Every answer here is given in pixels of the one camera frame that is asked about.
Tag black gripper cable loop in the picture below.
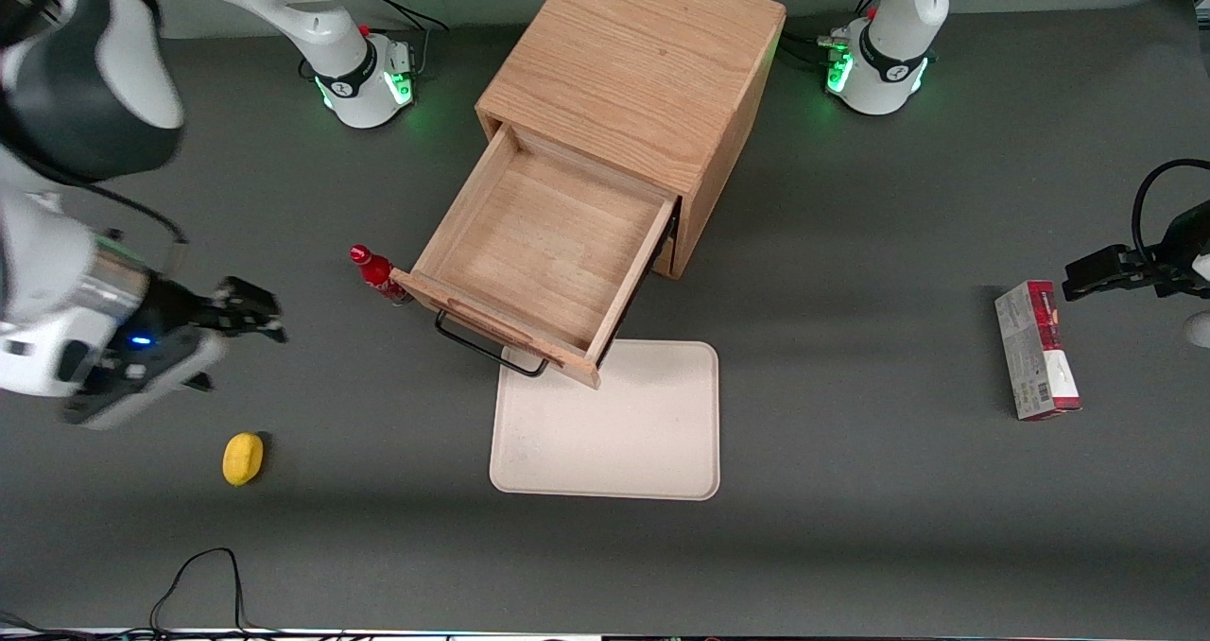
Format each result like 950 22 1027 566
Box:
1131 158 1210 266

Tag beige plastic tray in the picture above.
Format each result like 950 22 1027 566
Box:
489 338 721 502

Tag grey and red carton box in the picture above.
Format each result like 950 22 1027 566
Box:
994 280 1084 422

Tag wooden drawer near cabinet base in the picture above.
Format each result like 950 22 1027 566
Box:
650 227 683 279

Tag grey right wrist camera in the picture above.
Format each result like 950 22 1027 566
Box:
62 331 230 431

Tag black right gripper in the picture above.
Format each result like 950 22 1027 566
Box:
140 276 288 358

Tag wooden drawer with shelf-side handle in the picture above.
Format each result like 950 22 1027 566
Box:
390 123 681 390

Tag wooden drawer cabinet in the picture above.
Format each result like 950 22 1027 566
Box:
475 0 787 281

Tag red cola bottle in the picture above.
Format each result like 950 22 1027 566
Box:
350 244 411 307

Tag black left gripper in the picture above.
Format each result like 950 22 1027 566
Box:
1062 200 1210 303

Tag black metal drawer handle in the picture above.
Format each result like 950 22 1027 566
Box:
434 309 550 379

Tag black arm base cables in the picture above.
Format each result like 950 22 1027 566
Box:
783 0 886 73
352 0 451 79

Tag black cable loop on table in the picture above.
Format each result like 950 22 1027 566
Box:
0 546 379 641

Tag yellow lemon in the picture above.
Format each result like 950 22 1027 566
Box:
222 432 267 487

